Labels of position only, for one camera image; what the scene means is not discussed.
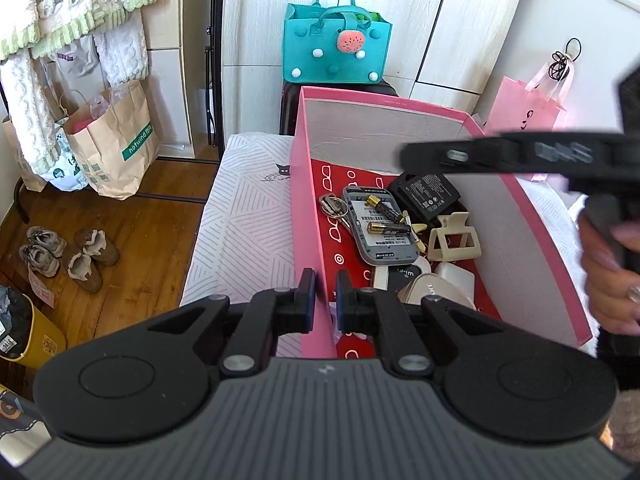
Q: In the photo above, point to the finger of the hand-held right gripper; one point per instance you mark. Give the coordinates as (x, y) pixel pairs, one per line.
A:
(500, 152)

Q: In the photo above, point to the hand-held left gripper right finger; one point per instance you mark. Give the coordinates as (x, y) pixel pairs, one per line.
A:
(342, 305)

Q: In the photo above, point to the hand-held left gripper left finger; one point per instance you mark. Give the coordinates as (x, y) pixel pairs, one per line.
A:
(309, 305)

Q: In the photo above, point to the grey open-back router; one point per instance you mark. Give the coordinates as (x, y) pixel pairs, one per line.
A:
(385, 250)

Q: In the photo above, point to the white pocket router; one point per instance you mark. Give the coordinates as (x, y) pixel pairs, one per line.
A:
(407, 275)

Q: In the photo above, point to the black rectangular battery pack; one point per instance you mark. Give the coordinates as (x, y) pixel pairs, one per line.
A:
(430, 195)

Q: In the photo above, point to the white rounded case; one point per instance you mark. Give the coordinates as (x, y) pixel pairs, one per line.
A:
(425, 287)

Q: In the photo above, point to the gold black battery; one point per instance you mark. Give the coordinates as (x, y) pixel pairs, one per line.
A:
(390, 228)
(382, 207)

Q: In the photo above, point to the cream claw hair clip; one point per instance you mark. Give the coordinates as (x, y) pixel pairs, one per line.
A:
(432, 250)

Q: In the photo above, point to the yellow star hair clip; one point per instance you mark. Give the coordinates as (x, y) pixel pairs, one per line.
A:
(406, 220)

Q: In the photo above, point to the white charger adapter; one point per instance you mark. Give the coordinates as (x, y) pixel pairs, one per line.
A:
(457, 275)

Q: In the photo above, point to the pink cardboard box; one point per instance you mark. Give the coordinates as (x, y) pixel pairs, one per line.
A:
(380, 125)

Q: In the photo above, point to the person's right hand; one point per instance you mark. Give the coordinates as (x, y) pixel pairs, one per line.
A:
(602, 270)

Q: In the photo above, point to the pink tote bag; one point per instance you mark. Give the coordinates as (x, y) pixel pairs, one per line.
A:
(520, 105)

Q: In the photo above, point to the white wooden wardrobe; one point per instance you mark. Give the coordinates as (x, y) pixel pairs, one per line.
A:
(450, 20)

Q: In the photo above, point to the teal felt tote bag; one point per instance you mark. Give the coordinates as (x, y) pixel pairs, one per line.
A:
(330, 55)

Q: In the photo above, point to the black stool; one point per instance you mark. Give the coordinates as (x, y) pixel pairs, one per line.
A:
(287, 110)

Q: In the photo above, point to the brown fur-lined slipper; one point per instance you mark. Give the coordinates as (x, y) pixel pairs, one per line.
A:
(85, 272)
(97, 247)

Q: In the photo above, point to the brown paper bag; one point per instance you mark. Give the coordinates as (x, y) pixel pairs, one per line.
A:
(115, 130)

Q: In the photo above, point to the yellow trash bin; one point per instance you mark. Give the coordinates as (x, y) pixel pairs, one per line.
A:
(45, 340)

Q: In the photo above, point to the pink paper slip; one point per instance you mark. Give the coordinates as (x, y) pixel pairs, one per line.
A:
(42, 290)

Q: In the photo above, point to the grey sneaker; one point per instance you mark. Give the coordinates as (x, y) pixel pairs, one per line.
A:
(47, 242)
(40, 262)

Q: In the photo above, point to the green-print plastic bag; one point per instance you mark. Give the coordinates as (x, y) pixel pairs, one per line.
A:
(65, 172)

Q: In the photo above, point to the black clothes rack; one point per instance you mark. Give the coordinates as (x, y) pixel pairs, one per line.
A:
(21, 200)

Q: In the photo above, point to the white plastic bag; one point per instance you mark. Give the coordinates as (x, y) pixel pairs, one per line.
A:
(75, 67)

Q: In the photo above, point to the white textured bath robe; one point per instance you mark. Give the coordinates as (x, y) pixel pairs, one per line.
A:
(25, 110)

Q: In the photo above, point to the black door frame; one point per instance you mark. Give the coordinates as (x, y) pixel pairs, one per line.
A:
(216, 60)

